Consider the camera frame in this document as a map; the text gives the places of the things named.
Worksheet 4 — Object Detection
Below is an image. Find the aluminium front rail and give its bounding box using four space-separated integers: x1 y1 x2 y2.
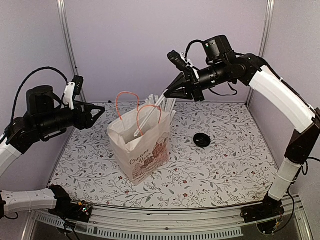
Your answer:
22 195 316 240

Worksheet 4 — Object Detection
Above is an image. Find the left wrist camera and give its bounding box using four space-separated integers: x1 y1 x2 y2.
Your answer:
62 75 84 110

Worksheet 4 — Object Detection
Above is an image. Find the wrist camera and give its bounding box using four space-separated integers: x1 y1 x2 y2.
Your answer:
62 75 84 110
167 50 194 72

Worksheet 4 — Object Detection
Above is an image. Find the left aluminium frame post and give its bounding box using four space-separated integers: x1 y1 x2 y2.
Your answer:
56 0 87 103

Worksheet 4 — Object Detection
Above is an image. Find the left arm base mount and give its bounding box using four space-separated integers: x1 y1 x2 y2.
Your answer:
48 185 92 223

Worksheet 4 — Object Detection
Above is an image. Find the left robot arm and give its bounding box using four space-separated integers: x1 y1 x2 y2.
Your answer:
0 75 105 223

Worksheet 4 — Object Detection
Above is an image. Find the single white straw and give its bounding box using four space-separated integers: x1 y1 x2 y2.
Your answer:
133 92 165 137

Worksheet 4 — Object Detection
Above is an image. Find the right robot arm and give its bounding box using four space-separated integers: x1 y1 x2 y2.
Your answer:
164 35 320 218

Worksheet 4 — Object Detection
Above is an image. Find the white paper takeout bag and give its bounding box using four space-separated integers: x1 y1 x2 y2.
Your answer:
107 103 172 186

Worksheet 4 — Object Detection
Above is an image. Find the aluminium frame post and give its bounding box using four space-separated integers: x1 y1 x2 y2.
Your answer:
246 0 275 107
56 0 87 103

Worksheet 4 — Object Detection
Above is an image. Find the right aluminium frame post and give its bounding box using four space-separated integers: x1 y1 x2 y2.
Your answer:
246 0 275 107

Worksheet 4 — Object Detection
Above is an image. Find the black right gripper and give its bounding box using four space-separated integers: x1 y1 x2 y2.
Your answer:
163 60 230 102

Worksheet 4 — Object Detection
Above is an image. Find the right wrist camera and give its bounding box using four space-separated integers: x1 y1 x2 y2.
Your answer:
167 50 194 72

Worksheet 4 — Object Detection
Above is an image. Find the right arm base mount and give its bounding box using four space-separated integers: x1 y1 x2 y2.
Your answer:
240 200 285 235

